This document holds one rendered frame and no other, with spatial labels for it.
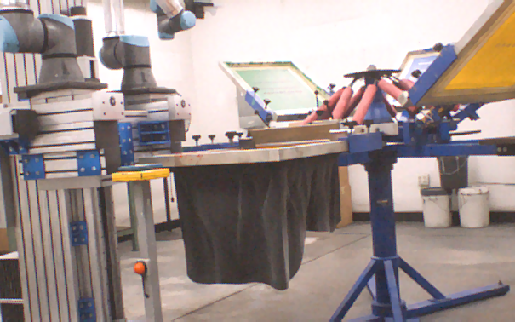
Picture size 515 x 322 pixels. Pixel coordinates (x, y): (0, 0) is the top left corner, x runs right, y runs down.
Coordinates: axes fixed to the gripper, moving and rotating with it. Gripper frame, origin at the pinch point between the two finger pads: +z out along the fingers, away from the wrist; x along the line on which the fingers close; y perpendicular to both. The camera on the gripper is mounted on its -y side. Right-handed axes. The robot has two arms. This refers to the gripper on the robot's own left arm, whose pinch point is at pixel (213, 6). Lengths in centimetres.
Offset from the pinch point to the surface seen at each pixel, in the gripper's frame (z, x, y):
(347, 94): 46, 49, 41
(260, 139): -20, 54, 59
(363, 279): 51, 58, 135
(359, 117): 33, 65, 51
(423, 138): 56, 86, 61
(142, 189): -95, 76, 69
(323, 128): -14, 83, 53
